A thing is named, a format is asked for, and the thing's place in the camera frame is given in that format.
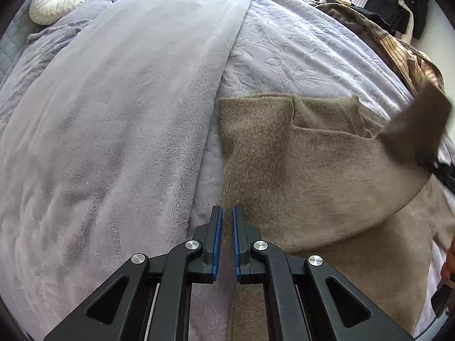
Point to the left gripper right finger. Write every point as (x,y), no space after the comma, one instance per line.
(306,299)

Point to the lavender plush blanket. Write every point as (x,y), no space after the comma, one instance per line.
(101,155)

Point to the lavender embossed bedspread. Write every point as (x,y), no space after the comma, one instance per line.
(289,46)

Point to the tan striped garment pile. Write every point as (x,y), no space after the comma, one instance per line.
(413,67)

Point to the brown knit sweater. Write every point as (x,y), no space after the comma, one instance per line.
(331,177)

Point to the dark clothes on rack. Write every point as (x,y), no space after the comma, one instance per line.
(403,16)

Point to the person's right hand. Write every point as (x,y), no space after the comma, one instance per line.
(448,268)

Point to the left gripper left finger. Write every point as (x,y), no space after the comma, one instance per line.
(148,298)

